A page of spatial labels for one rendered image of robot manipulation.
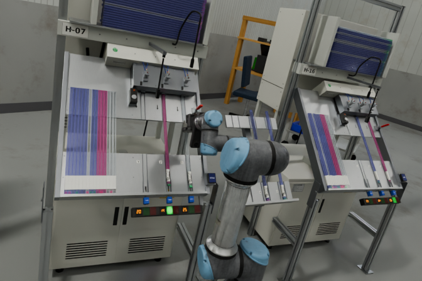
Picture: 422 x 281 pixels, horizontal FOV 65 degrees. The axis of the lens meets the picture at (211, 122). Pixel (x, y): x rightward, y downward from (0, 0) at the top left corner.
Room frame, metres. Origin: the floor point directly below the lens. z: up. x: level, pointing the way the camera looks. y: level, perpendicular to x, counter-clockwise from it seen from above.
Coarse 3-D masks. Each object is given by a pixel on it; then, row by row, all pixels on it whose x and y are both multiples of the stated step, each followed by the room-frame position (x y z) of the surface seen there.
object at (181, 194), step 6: (150, 192) 1.34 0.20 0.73; (156, 192) 1.35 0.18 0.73; (162, 192) 1.36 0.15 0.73; (168, 192) 1.37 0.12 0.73; (174, 192) 1.39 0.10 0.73; (180, 192) 1.40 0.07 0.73; (186, 192) 1.41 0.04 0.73; (192, 192) 1.42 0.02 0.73; (198, 192) 1.44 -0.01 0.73; (204, 192) 1.45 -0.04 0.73; (60, 198) 1.19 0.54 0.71; (66, 198) 1.20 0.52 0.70; (72, 198) 1.21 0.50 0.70; (78, 198) 1.22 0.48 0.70; (84, 198) 1.24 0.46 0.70; (90, 198) 1.25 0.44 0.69; (96, 198) 1.26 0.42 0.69; (102, 198) 1.28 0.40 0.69; (108, 198) 1.29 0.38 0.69; (114, 198) 1.31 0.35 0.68; (120, 198) 1.32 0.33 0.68
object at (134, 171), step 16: (64, 160) 1.28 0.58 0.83; (128, 160) 1.41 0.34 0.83; (144, 160) 1.44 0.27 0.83; (160, 160) 1.48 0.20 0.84; (176, 160) 1.51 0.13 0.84; (192, 160) 1.55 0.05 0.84; (64, 176) 1.24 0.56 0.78; (128, 176) 1.36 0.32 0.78; (144, 176) 1.39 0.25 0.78; (160, 176) 1.42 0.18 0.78; (176, 176) 1.46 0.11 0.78; (192, 176) 1.50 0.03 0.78; (128, 192) 1.31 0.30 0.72; (144, 192) 1.34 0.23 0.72
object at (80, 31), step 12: (96, 0) 1.61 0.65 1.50; (216, 0) 1.88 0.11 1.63; (96, 12) 1.62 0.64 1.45; (72, 24) 1.61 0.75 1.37; (84, 24) 1.60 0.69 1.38; (96, 24) 1.62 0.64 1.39; (204, 24) 1.91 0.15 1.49; (84, 36) 1.63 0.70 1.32; (156, 36) 1.76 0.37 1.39; (204, 36) 1.88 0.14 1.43; (216, 192) 1.50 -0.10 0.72; (180, 228) 1.70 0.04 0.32; (192, 240) 1.62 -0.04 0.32
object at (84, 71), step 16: (80, 64) 1.61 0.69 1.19; (96, 64) 1.65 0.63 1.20; (80, 80) 1.55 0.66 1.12; (96, 80) 1.59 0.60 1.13; (112, 80) 1.63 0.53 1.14; (128, 80) 1.67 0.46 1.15; (144, 96) 1.66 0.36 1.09; (160, 96) 1.70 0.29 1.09; (176, 96) 1.75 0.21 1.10; (192, 96) 1.80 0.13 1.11; (128, 112) 1.56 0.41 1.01; (144, 112) 1.60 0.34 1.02; (160, 112) 1.64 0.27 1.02; (176, 112) 1.69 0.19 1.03
